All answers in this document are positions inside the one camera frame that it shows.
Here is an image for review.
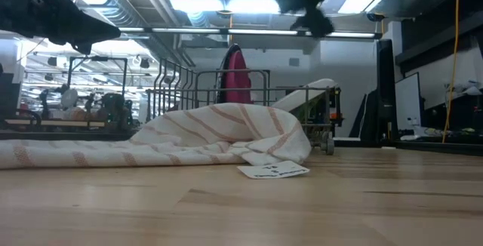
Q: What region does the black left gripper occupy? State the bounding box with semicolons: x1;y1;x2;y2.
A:
0;0;122;55

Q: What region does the white plate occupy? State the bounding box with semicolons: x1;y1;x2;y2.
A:
271;78;338;113

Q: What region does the pink plate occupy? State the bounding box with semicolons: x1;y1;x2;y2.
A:
225;49;253;105

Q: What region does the dark red patterned plate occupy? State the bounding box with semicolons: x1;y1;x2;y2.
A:
217;43;242;105

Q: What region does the grey wire dish rack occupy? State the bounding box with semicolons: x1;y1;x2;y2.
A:
146;57;343;155

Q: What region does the white striped dish towel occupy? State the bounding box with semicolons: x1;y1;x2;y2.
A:
0;102;312;180

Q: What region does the long ceiling light bar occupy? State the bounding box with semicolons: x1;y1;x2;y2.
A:
118;26;378;39

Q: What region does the black upright pillar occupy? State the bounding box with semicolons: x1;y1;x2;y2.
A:
377;38;396;143

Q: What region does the white board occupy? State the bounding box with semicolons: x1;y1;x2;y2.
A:
395;72;422;131

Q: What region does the black metal stand frame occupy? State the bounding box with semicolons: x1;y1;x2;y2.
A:
66;56;129;102

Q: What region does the yellow cable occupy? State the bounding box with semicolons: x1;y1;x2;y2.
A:
441;0;462;144

